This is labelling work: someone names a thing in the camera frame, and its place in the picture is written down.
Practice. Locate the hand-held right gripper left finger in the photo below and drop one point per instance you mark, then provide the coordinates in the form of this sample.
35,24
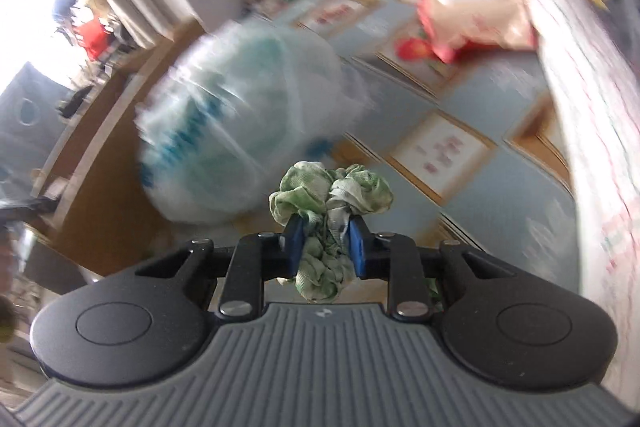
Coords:
295,247

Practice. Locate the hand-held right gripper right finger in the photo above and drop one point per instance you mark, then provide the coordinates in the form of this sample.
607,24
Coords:
357,249

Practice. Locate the light green scrunchie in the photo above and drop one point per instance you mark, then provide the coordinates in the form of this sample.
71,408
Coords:
295,192

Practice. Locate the green white patterned scrunchie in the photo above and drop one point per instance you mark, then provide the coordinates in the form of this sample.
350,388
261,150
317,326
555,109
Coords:
365,189

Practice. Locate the brown cardboard box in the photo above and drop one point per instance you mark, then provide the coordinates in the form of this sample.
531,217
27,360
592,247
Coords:
115,147

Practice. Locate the grey fabric with circle print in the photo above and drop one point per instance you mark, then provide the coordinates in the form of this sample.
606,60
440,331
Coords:
25,122

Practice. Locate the white plastic bag teal print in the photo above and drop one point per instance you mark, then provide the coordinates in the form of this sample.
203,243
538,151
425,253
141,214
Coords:
240,117

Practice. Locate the white quilted blanket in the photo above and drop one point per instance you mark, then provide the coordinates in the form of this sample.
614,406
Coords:
600,132

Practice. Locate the pink wet wipes pack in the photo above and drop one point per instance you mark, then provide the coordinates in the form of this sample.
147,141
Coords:
475,7

